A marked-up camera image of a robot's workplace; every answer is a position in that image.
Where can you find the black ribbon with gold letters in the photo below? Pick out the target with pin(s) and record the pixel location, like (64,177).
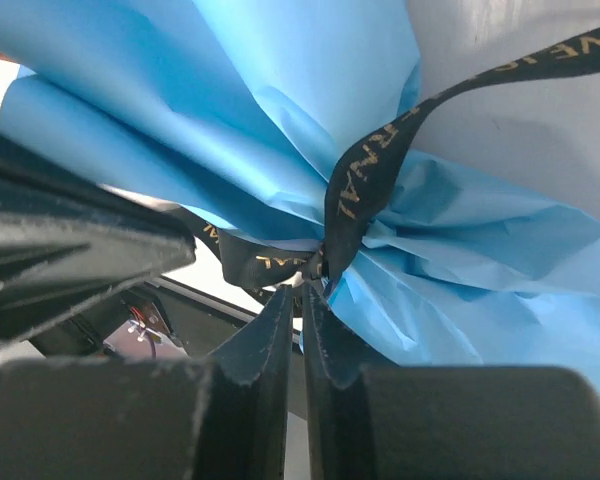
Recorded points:
(363,179)

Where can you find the blue wrapping paper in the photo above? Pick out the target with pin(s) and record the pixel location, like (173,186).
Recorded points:
(240,110)

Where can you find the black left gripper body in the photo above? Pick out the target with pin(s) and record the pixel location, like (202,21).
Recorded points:
(67,244)

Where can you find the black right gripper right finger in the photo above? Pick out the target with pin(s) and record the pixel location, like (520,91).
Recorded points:
(369,418)

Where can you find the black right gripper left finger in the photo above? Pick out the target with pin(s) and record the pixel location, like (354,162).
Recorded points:
(222,417)

